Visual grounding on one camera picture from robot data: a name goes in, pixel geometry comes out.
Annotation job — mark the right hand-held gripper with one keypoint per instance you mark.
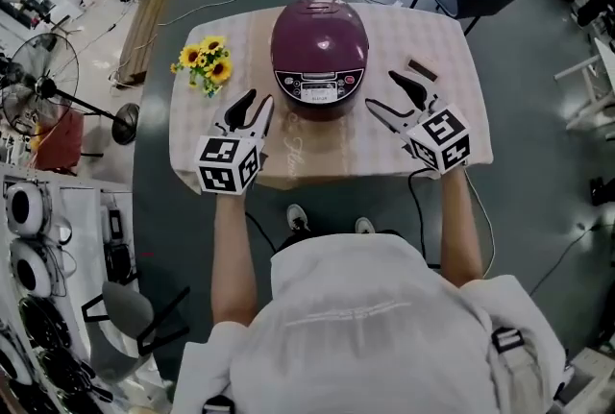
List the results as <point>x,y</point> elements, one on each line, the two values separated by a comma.
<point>439,138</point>

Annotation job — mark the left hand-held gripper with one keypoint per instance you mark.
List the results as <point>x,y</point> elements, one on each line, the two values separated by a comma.
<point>226,162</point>

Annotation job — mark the purple rice cooker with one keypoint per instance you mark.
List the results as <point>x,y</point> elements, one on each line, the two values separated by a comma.
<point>319,47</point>

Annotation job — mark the person's left forearm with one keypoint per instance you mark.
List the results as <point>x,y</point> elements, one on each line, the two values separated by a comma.
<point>234,258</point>

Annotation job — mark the person's right forearm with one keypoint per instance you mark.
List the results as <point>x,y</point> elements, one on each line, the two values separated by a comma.
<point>460,229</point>

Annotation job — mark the small brown box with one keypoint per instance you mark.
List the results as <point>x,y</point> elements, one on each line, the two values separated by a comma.
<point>422,67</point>

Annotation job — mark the sunflower bouquet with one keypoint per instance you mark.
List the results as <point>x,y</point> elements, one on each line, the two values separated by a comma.
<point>211,61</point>

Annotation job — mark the person's left shoe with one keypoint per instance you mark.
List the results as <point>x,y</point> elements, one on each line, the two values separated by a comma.
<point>297,216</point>

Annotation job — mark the person's shoe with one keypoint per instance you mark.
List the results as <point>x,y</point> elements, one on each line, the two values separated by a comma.
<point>365,226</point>
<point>297,216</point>

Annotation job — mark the person's right shoe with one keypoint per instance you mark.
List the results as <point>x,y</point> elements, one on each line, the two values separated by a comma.
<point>365,226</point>

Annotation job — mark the dark blue chair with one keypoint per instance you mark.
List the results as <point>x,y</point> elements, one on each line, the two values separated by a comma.
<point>480,1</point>

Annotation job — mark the person's dark trousers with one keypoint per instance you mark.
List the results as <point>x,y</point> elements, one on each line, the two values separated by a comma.
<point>288,241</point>

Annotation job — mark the brown wooden pallet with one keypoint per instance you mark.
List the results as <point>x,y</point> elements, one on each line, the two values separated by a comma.
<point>149,23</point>

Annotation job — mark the black rectangular adapter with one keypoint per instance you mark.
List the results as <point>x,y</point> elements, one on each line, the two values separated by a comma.
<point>116,224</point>

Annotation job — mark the red fabric bundle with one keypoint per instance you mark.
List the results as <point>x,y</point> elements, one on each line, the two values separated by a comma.
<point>60,140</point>

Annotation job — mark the white metal rack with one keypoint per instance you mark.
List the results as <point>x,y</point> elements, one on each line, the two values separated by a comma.
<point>86,220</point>

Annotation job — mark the white desk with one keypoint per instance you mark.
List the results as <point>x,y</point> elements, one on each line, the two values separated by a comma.
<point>605,66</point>

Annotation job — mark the grey chair with black legs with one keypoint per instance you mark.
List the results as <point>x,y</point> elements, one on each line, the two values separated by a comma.
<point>127,306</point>

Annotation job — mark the person's white shirt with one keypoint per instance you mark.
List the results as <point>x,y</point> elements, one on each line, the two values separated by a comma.
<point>365,340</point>

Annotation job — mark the white round device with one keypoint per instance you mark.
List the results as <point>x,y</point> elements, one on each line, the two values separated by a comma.
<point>26,208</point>
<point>31,268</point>

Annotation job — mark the black round device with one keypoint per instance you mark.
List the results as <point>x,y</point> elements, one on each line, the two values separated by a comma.
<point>72,373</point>
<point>45,323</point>

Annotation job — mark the black pedestal fan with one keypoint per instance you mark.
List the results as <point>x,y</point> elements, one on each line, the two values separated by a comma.
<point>126,124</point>

